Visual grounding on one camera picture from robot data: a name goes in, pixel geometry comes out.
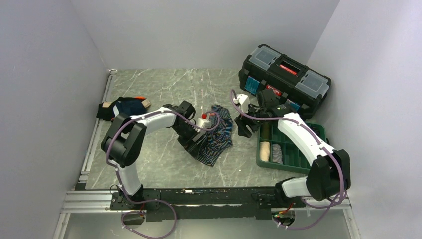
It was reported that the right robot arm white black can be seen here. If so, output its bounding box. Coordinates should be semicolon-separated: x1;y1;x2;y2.
229;89;351;207

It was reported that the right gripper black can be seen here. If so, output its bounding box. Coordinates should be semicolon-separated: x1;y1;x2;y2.
235;102;266;138

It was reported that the aluminium frame rail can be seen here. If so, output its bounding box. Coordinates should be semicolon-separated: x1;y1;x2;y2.
52;71;116;239

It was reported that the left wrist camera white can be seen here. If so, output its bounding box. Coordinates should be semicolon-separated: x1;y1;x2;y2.
196;113;211;128

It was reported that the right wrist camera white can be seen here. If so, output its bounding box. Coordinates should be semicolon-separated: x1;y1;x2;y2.
233;94;250;107

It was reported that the grey striped rolled cloth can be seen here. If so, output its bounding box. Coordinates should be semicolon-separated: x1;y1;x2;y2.
271;143;283;164

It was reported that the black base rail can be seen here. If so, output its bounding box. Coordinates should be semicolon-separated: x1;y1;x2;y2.
110;186;305;222

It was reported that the olive rolled cloth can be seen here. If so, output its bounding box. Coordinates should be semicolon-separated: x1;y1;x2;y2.
260;123;272;141

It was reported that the black toolbox with clear lids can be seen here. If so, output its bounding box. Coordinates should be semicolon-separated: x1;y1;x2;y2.
238;44;332;120

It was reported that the cream rolled cloth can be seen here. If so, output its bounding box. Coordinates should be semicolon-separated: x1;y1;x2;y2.
259;141;271;162

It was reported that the dark navy orange clothes pile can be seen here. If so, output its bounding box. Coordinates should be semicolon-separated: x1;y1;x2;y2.
96;96;151;121

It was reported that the navy striped underwear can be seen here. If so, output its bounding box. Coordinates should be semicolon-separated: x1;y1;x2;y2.
196;104;233;167

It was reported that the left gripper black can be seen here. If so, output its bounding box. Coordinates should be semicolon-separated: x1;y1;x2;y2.
173;122;206;159

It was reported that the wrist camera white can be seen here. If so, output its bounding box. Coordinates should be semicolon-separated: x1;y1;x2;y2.
196;113;211;128
233;94;250;107

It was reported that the green compartment tray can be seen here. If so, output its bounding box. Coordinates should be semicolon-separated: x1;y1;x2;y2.
256;123;311;175

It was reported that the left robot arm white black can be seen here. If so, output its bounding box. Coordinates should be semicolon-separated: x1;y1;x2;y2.
101;101;211;209

